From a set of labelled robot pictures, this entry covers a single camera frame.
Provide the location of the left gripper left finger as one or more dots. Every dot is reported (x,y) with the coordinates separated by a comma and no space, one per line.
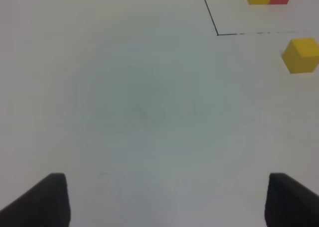
(44,205)

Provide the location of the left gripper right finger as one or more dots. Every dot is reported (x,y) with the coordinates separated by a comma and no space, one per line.
(289,203)

